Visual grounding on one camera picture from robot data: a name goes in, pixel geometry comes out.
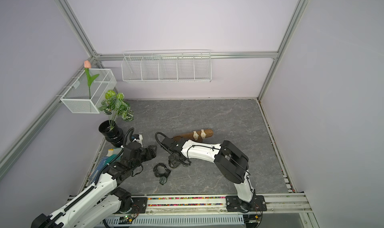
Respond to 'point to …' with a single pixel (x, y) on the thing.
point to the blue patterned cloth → (94, 178)
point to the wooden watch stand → (189, 136)
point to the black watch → (163, 177)
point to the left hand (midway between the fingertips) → (152, 149)
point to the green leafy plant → (115, 104)
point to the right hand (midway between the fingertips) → (177, 158)
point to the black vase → (113, 133)
